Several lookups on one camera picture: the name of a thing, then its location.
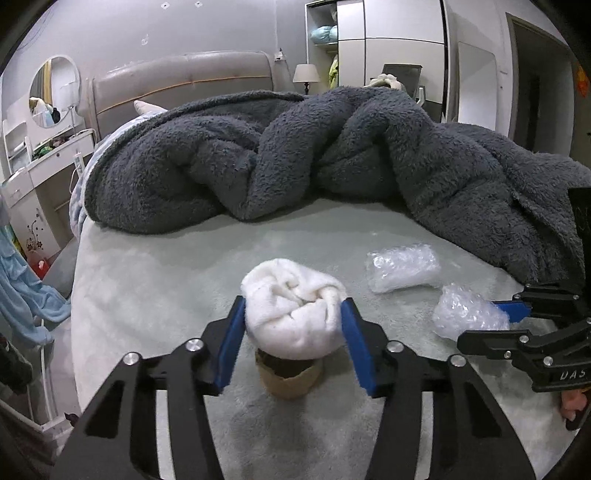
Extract bubble wrap piece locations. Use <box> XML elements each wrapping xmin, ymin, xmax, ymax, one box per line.
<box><xmin>366</xmin><ymin>243</ymin><xmax>442</xmax><ymax>294</ymax></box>
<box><xmin>432</xmin><ymin>283</ymin><xmax>510</xmax><ymax>341</ymax></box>

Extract small cardboard tape roll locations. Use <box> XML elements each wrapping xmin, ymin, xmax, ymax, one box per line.
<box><xmin>256</xmin><ymin>349</ymin><xmax>324</xmax><ymax>400</ymax></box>

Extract white sock ball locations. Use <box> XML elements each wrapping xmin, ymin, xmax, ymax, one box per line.
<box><xmin>240</xmin><ymin>258</ymin><xmax>348</xmax><ymax>361</ymax></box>

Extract person's right hand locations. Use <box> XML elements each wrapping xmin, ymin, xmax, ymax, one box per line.
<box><xmin>560</xmin><ymin>389</ymin><xmax>588</xmax><ymax>421</ymax></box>

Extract white clothes rack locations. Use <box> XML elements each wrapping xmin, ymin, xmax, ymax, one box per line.
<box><xmin>0</xmin><ymin>322</ymin><xmax>80</xmax><ymax>430</ymax></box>

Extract light blue hanging garment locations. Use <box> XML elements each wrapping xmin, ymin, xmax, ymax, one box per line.
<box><xmin>1</xmin><ymin>200</ymin><xmax>71</xmax><ymax>346</ymax></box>

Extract black desk chair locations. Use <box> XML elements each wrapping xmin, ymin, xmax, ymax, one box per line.
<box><xmin>383</xmin><ymin>64</ymin><xmax>426</xmax><ymax>106</ymax></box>

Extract white dressing table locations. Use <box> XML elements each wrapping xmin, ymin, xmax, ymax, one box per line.
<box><xmin>1</xmin><ymin>129</ymin><xmax>95</xmax><ymax>262</ymax></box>

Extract dark grey fleece blanket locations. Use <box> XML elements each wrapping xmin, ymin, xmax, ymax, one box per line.
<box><xmin>84</xmin><ymin>87</ymin><xmax>590</xmax><ymax>283</ymax></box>

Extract white wardrobe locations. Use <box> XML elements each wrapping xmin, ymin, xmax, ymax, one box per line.
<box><xmin>304</xmin><ymin>0</ymin><xmax>449</xmax><ymax>122</ymax></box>

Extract bedside table lamp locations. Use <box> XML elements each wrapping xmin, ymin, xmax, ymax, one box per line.
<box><xmin>293</xmin><ymin>63</ymin><xmax>321</xmax><ymax>95</ymax></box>

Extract white pillow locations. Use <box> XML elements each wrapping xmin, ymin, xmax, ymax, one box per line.
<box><xmin>133</xmin><ymin>100</ymin><xmax>166</xmax><ymax>115</ymax></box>

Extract round vanity mirror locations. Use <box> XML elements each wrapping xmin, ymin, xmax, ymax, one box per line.
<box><xmin>28</xmin><ymin>55</ymin><xmax>80</xmax><ymax>129</ymax></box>

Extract grey leather headboard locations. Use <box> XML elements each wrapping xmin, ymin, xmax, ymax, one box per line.
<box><xmin>80</xmin><ymin>51</ymin><xmax>279</xmax><ymax>139</ymax></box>

